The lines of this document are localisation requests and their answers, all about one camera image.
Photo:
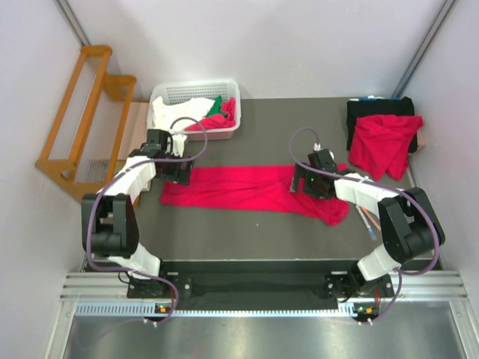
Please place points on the red t-shirt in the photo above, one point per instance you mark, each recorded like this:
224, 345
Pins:
252, 188
381, 142

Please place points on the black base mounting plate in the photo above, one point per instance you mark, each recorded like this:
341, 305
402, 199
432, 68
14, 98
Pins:
269, 290

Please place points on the grey marker pen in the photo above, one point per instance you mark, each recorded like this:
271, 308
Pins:
366, 223

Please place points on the orange wooden rack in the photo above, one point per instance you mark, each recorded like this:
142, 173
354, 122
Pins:
82, 147

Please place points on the white plastic basket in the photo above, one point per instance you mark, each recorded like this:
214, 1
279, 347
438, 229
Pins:
169, 101

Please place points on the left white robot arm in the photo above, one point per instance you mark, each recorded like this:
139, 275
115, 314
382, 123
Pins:
109, 225

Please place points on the white shirt in basket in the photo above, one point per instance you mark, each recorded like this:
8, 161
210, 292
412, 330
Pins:
164, 115

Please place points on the green shirt in basket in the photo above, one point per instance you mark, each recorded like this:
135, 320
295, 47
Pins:
220, 107

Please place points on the left arm's black gripper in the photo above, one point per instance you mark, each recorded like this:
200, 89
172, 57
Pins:
181, 173

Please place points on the beige folded cloth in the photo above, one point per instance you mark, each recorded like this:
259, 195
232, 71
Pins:
421, 140

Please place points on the right arm's black gripper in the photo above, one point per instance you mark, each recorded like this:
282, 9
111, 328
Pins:
301, 173

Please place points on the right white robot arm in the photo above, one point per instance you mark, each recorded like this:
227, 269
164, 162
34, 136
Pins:
409, 224

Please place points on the red shirt in basket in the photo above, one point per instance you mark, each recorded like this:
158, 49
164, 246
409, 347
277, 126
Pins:
218, 121

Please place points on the blue folded cloth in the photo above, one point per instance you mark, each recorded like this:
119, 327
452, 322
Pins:
378, 98

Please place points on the red t-shirt on stack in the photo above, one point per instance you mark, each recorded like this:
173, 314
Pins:
381, 142

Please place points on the slotted cable duct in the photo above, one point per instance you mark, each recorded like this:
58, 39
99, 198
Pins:
153, 310

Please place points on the orange marker pen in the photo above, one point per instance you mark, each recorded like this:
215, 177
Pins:
372, 220

